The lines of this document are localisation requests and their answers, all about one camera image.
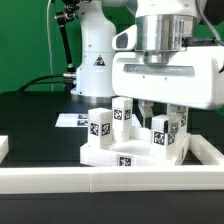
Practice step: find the white square table top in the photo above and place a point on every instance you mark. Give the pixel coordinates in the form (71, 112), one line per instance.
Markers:
(135, 152)

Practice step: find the white sheet with fiducial markers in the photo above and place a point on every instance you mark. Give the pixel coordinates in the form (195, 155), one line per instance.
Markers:
(82, 120)

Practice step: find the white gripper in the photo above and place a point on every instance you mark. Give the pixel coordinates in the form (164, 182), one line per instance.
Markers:
(192, 78)

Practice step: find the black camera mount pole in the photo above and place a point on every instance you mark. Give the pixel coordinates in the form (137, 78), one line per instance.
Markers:
(62, 18)

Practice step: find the white workspace frame wall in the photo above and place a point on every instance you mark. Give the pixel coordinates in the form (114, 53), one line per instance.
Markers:
(110, 179)

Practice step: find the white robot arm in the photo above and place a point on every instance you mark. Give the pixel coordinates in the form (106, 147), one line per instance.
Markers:
(146, 49)

